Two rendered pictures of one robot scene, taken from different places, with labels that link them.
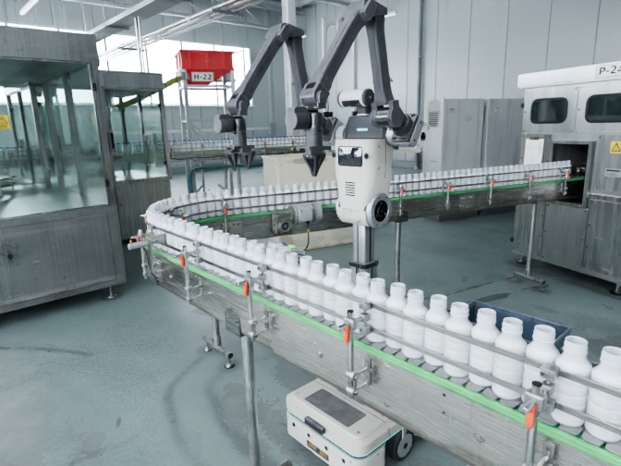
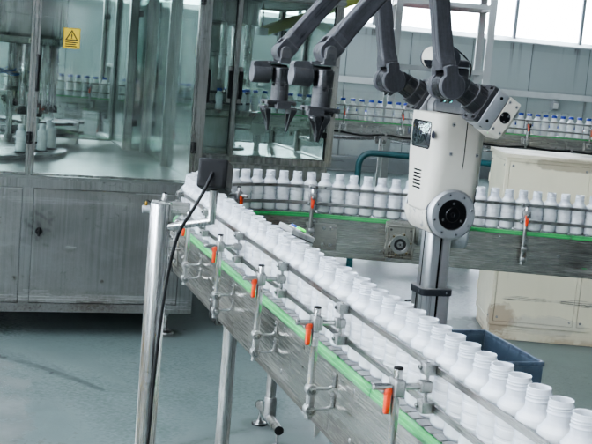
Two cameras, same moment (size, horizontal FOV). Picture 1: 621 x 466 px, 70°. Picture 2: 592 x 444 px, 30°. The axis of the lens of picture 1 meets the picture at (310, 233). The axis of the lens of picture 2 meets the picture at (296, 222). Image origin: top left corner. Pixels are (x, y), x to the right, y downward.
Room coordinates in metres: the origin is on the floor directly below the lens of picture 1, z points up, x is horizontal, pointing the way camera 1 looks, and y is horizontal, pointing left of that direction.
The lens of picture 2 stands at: (-1.40, -1.26, 1.60)
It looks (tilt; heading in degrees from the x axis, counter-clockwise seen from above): 8 degrees down; 24
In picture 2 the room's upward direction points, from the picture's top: 5 degrees clockwise
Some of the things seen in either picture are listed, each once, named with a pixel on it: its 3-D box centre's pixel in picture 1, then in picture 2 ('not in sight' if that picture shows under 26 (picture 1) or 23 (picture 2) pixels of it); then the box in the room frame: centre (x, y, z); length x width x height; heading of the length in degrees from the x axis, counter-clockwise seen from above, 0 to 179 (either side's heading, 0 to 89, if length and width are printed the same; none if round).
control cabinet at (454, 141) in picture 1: (451, 158); not in sight; (7.33, -2.32, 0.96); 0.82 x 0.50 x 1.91; 114
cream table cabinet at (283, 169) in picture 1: (310, 200); (572, 246); (5.89, -0.01, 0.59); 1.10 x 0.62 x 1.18; 114
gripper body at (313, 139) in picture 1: (313, 140); (321, 100); (1.49, -0.02, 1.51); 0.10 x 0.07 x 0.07; 131
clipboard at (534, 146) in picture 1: (532, 153); not in sight; (4.59, -2.29, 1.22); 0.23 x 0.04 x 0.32; 24
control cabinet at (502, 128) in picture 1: (493, 155); not in sight; (7.68, -3.15, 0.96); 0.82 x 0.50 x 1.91; 114
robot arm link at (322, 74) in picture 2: (312, 121); (321, 78); (1.49, -0.02, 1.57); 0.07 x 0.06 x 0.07; 132
